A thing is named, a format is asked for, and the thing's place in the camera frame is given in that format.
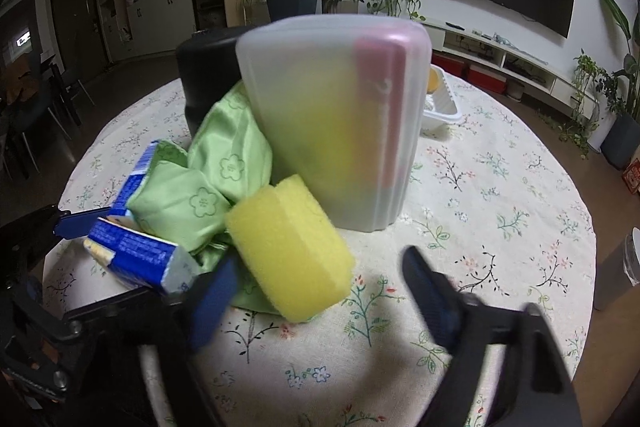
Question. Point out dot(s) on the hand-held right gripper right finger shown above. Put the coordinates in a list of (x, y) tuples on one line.
[(430, 302)]

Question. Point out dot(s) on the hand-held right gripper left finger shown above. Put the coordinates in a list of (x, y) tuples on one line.
[(215, 302)]

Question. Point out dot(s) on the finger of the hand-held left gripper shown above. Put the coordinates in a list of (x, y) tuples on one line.
[(125, 309), (80, 223)]

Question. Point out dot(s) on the blue tissue pack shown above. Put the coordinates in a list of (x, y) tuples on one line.
[(140, 257), (132, 182)]

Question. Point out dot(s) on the small yellow sponge block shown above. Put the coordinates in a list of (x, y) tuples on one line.
[(290, 252)]

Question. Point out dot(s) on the translucent plastic container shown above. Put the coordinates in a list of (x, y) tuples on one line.
[(320, 107)]

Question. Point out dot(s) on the round table with floral cloth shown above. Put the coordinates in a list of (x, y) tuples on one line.
[(475, 207)]

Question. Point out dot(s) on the dark dining chair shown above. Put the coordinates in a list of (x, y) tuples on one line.
[(72, 82), (30, 127)]

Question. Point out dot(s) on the yellow sponge inside container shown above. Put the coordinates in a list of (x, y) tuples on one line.
[(320, 147)]

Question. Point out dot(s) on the grey trash can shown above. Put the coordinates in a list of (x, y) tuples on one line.
[(620, 272)]

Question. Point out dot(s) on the white plastic tray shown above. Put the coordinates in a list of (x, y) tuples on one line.
[(442, 108)]

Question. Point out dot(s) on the dark door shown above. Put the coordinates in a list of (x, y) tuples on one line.
[(77, 24)]

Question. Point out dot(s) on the black cylinder container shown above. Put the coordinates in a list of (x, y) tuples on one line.
[(205, 67)]

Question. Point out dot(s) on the small yellow object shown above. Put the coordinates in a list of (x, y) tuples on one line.
[(434, 81)]

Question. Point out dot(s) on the small white bin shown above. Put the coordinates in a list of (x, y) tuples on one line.
[(515, 91)]

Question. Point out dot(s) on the red storage box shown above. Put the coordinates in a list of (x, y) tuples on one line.
[(450, 67), (487, 79)]

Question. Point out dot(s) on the red cardboard box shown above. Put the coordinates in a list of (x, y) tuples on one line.
[(632, 177)]

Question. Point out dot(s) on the large-leaf plant in dark pot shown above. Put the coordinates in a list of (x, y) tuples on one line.
[(625, 132)]

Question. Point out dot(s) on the small leafy floor plant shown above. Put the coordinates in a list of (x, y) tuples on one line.
[(585, 92)]

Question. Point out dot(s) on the white television cabinet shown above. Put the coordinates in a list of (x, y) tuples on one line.
[(525, 57)]

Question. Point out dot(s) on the plant in white ribbed pot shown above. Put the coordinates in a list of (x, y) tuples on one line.
[(342, 2)]

